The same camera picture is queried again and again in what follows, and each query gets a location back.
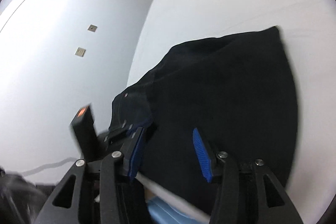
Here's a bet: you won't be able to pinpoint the dark cloth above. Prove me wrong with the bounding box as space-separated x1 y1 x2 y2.
0 166 53 224

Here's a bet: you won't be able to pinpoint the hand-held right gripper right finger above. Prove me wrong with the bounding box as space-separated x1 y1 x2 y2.
192 128 302 224

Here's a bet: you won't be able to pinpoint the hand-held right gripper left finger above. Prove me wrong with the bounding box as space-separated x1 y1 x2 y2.
34 126 146 224

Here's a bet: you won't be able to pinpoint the person's blue jeans leg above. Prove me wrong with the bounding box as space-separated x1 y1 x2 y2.
147 198 210 224

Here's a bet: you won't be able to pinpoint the black pants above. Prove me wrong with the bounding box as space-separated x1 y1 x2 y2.
109 26 298 214

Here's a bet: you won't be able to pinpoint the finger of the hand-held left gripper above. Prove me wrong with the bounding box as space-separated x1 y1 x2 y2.
101 127 137 147

